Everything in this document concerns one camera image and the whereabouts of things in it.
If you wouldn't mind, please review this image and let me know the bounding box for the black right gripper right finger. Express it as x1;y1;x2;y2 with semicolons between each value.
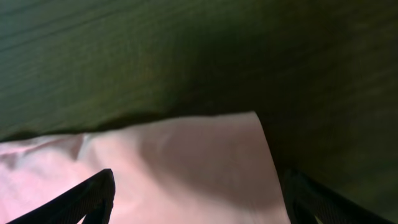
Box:
282;169;393;224

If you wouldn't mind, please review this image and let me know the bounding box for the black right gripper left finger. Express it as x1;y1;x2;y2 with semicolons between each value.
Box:
9;169;116;224

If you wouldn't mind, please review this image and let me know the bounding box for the salmon pink shirt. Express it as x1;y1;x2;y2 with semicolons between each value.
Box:
1;112;289;224

